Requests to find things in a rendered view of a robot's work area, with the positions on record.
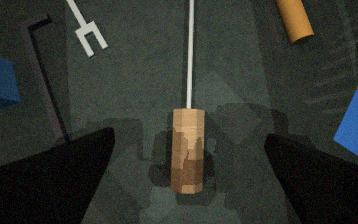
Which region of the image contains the grey forked tool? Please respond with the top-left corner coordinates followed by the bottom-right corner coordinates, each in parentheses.
top-left (67, 0), bottom-right (109, 58)

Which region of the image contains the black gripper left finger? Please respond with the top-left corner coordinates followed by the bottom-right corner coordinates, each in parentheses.
top-left (0, 128), bottom-right (115, 224)

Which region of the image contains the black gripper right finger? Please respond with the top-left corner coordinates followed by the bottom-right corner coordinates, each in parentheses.
top-left (264, 134), bottom-right (358, 224)

